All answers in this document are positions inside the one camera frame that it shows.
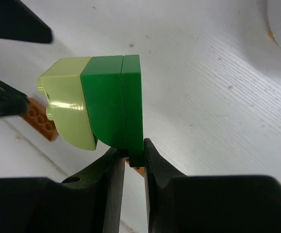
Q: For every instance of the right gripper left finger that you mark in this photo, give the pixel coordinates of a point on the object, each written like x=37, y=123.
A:
x=86, y=202

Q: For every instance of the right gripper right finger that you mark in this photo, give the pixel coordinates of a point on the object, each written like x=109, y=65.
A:
x=177, y=203

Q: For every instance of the brown lego plate right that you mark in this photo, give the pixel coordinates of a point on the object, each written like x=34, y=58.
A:
x=37, y=118

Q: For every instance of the green and yellow lego stack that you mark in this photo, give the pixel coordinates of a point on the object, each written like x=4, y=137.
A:
x=97, y=99

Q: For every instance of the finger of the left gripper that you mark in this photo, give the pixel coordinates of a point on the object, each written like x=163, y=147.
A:
x=12, y=101
x=19, y=23

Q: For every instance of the orange lego brick front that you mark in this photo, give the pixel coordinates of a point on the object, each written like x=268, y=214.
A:
x=139, y=170

